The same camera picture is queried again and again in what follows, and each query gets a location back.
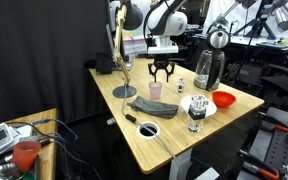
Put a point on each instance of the white meter with screen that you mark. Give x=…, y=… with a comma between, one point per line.
x=0, y=136

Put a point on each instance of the clear glass cup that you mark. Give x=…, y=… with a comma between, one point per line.
x=197, y=114

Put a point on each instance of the white desk leg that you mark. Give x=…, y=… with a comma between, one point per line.
x=180, y=166

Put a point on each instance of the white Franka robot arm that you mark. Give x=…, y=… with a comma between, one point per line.
x=170, y=23

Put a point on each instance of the white work table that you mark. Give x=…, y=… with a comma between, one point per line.
x=250, y=41

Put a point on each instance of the black office chair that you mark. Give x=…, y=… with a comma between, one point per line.
x=282, y=81

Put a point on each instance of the black perforated board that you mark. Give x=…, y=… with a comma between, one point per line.
x=280, y=148

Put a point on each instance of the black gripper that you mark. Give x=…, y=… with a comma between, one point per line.
x=161, y=59

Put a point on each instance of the white ceramic bowl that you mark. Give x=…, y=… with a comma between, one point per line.
x=212, y=108

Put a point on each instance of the white box with coloured tape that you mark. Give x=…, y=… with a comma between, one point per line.
x=132, y=43

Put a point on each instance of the wooden desk lamp grey head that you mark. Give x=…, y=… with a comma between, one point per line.
x=132, y=16

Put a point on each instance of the grey folded cloth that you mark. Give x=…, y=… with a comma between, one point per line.
x=154, y=108

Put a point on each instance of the translucent pink plastic cup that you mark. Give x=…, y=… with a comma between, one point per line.
x=155, y=91

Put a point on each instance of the small black box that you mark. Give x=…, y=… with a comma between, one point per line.
x=103, y=62

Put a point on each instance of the white plug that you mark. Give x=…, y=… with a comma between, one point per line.
x=110, y=121

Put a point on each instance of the orange plastic cup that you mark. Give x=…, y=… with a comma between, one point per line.
x=25, y=155

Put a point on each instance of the wooden side table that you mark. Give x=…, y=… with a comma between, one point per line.
x=49, y=146

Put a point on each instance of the white floor plate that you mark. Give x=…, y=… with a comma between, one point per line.
x=207, y=175

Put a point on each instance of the orange plastic bowl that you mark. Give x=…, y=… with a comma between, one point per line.
x=224, y=99

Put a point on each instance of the silver studio light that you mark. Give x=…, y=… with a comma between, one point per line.
x=285, y=18

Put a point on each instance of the small clear glass bottle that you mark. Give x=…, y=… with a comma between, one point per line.
x=180, y=86

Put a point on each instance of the black backdrop curtain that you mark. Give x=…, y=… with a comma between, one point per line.
x=40, y=53

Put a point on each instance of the black tripod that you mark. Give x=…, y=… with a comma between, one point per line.
x=260, y=16

